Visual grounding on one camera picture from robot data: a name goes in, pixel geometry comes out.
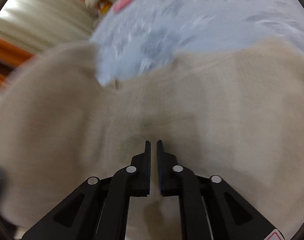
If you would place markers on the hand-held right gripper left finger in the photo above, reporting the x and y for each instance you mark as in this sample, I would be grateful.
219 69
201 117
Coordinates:
147 170

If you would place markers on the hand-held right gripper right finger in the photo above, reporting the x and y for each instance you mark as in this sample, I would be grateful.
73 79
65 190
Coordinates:
160 172

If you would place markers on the beige sweater with black hearts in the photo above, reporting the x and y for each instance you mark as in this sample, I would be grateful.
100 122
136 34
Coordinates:
217 105

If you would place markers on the cream curtain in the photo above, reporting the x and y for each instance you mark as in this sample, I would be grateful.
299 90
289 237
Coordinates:
41 17

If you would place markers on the yellow box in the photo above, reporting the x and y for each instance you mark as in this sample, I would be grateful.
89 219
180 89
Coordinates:
104 8

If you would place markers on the pink pouch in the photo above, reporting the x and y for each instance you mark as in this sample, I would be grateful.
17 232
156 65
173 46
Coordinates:
127 1

